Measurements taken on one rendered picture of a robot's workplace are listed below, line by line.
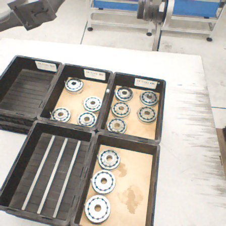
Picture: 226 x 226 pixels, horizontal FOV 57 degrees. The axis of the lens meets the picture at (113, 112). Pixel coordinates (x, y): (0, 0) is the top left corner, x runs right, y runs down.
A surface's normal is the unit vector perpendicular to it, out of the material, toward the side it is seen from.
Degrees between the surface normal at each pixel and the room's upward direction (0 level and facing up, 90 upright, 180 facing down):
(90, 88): 0
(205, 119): 0
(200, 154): 0
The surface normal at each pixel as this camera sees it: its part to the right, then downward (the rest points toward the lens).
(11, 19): 0.02, 0.80
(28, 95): 0.03, -0.56
